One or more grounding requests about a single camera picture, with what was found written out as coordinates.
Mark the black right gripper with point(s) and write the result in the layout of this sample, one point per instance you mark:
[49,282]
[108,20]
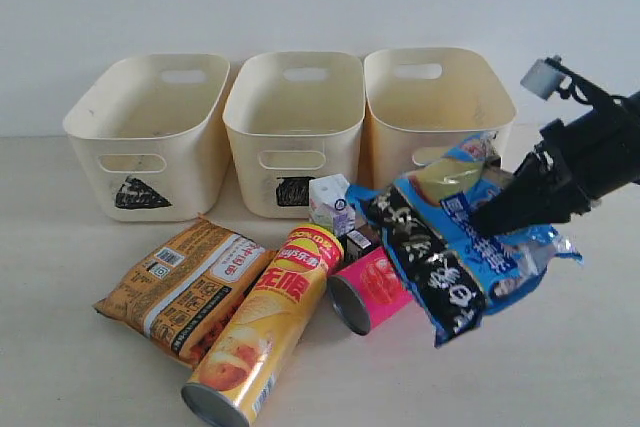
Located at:
[569,171]

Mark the blue cookie bag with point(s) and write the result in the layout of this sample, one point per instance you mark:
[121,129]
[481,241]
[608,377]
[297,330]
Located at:
[457,276]

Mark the pink chips can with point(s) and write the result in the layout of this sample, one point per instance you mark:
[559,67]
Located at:
[367,292]

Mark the yellow chips can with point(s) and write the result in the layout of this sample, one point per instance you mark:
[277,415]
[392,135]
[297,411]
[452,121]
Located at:
[234,379]

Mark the orange snack bag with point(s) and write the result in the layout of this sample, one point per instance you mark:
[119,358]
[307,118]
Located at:
[183,294]

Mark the cream bin circle mark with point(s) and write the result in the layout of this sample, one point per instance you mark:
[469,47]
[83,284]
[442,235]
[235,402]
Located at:
[423,101]

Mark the purple drink carton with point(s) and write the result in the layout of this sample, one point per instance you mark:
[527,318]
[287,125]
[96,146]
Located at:
[360,242]

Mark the white blue milk carton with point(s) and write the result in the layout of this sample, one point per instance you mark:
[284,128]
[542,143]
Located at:
[328,206]

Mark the cream bin square mark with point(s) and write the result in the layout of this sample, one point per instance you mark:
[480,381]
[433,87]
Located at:
[292,117]

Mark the cream bin triangle mark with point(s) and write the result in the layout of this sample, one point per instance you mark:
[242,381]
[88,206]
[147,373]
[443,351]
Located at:
[150,138]

